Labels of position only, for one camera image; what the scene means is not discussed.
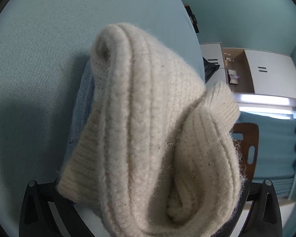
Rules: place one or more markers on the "black plastic bag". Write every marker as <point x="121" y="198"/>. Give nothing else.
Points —
<point x="209" y="70"/>

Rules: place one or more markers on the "white and purple box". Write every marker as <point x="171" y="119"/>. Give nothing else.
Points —
<point x="233" y="76"/>

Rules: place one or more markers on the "blue curtain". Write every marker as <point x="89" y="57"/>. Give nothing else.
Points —
<point x="273" y="140"/>

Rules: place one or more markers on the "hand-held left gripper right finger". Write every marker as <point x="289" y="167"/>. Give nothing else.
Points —
<point x="260" y="209"/>

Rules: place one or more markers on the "grey and black box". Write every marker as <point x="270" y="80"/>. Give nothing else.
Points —
<point x="192" y="17"/>

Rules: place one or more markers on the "blue and white knit sweater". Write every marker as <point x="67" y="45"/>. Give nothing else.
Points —
<point x="143" y="128"/>

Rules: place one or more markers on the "brown wooden chair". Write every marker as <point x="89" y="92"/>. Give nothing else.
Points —
<point x="244" y="130"/>

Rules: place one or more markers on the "bed with blue sheet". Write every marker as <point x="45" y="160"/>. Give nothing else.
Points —
<point x="39" y="54"/>

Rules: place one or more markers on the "white upper cabinet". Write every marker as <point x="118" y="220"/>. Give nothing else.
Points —
<point x="276" y="79"/>

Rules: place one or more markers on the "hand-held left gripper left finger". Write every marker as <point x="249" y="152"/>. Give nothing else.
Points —
<point x="69" y="209"/>

